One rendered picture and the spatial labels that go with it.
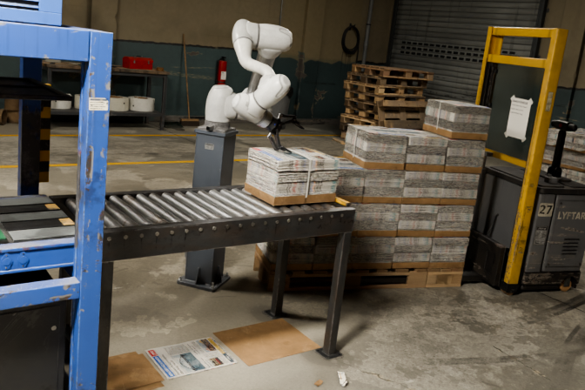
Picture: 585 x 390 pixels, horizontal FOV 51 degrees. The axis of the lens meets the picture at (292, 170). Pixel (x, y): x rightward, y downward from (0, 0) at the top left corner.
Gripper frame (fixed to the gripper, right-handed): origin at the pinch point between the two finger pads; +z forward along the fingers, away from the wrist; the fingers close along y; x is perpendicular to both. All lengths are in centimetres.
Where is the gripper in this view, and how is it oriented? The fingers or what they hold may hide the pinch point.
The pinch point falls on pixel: (294, 138)
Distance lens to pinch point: 312.0
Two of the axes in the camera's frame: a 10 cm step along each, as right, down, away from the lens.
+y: -4.7, 8.8, -0.8
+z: 6.7, 4.1, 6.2
